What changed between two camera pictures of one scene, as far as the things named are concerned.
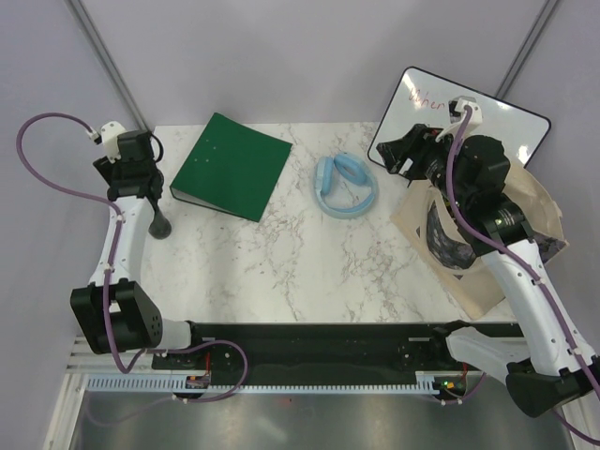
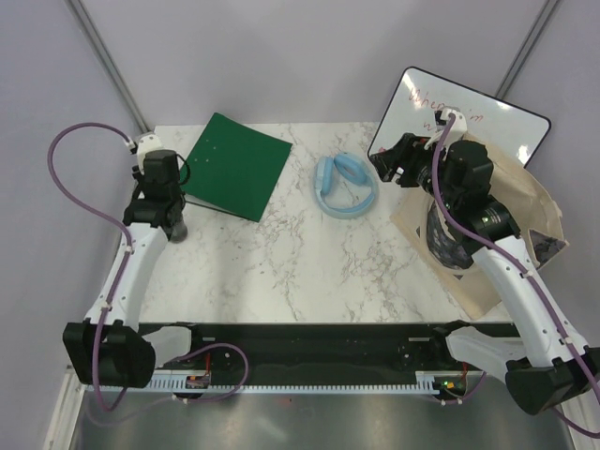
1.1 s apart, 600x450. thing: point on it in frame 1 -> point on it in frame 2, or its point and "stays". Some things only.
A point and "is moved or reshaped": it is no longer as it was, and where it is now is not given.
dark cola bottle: (160, 227) is moved or reshaped
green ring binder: (232, 169) stays
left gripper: (108, 171) -> (139, 176)
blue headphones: (353, 167) stays
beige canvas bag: (454, 258) stays
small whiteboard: (421, 97) stays
